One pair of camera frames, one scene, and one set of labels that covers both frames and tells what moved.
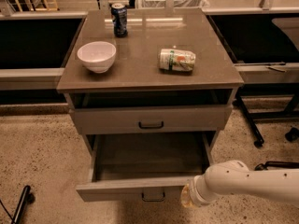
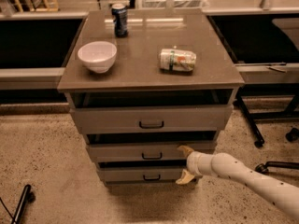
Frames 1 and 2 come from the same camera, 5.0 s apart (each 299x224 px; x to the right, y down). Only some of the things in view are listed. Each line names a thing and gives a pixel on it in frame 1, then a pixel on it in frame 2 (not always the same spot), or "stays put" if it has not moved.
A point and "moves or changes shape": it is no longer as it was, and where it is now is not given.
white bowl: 96,56 stays put
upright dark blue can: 120,17 stays put
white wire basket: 180,1 stays put
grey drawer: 145,166 moves or changes shape
